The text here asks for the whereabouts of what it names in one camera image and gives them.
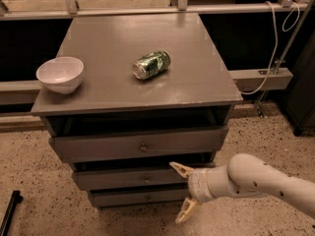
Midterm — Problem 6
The grey wooden drawer cabinet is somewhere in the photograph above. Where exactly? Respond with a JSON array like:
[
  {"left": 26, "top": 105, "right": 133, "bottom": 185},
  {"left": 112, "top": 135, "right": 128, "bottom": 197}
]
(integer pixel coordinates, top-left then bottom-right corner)
[{"left": 30, "top": 12, "right": 244, "bottom": 209}]

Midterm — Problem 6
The white cable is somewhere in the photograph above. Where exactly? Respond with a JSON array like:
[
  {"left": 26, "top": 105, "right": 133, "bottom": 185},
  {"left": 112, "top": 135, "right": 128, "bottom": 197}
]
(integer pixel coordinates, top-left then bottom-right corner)
[{"left": 238, "top": 0, "right": 301, "bottom": 95}]

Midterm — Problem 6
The black bar on floor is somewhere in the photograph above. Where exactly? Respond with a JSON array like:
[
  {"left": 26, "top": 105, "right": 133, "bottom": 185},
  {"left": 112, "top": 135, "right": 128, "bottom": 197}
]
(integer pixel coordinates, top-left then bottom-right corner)
[{"left": 0, "top": 190, "right": 24, "bottom": 236}]

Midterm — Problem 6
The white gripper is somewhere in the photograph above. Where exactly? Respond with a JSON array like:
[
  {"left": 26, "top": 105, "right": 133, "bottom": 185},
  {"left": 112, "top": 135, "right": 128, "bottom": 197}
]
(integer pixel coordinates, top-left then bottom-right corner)
[{"left": 169, "top": 161, "right": 215, "bottom": 224}]

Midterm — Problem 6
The metal railing frame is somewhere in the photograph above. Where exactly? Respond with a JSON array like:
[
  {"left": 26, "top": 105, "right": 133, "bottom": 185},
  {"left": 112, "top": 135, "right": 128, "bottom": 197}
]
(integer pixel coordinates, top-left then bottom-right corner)
[{"left": 0, "top": 0, "right": 315, "bottom": 22}]

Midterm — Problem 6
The dark cabinet at right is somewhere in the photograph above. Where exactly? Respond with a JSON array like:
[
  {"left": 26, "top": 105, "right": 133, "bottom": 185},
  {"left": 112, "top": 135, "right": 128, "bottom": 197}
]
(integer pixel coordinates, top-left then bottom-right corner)
[{"left": 283, "top": 30, "right": 315, "bottom": 136}]

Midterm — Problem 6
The crushed green soda can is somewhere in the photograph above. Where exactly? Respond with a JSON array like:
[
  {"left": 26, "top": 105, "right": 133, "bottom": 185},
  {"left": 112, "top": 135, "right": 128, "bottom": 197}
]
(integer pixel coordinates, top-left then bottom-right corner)
[{"left": 132, "top": 50, "right": 171, "bottom": 80}]

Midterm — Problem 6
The white bowl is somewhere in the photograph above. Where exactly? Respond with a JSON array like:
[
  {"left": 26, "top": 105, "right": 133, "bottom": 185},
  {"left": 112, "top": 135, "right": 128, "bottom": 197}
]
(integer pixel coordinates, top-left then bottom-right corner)
[{"left": 36, "top": 56, "right": 84, "bottom": 94}]

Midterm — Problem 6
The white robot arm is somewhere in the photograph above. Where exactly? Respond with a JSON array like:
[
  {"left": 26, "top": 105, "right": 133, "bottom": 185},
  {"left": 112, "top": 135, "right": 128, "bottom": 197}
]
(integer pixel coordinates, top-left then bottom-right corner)
[{"left": 169, "top": 153, "right": 315, "bottom": 223}]

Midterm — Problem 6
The grey top drawer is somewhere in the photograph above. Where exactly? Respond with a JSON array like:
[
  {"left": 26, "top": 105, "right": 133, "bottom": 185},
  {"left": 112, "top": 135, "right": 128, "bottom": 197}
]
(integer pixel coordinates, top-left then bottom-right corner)
[{"left": 49, "top": 125, "right": 228, "bottom": 163}]

